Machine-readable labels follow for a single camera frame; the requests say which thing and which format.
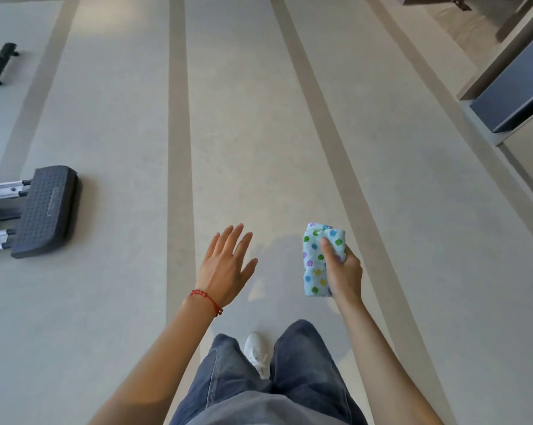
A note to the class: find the person's right hand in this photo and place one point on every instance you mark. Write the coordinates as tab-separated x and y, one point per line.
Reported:
345	278

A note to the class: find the person's left hand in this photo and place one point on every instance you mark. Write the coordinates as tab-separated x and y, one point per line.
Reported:
222	272

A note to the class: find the person's right thumb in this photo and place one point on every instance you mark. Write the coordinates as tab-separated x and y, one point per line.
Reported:
329	252

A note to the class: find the person's left middle finger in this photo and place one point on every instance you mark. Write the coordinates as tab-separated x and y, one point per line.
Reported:
235	238

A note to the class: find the person's left thumb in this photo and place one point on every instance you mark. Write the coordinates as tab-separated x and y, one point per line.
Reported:
250	269

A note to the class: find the person's left little finger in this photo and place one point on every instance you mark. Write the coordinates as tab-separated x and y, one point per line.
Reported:
213	244

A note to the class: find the polka dot cloth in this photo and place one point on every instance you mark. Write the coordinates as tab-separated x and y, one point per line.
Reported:
315	265

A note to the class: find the person's right forearm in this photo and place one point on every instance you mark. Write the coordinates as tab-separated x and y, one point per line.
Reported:
381	367

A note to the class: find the person's left forearm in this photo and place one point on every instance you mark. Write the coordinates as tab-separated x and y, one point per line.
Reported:
160	371

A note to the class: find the white sneaker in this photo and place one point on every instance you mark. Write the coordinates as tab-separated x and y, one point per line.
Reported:
257	354

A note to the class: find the blue denim jeans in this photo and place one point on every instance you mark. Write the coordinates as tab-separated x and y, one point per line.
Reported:
306	371

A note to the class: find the grey shirt hem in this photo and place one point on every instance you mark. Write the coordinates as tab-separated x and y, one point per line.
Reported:
266	409

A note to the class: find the black textured footplate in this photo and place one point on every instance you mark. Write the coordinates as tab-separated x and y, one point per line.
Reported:
47	212

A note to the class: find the dark grey cabinet panel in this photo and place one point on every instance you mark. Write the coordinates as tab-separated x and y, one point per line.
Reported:
514	90

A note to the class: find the beige cabinet frame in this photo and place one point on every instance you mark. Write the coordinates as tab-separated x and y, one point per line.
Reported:
527	146

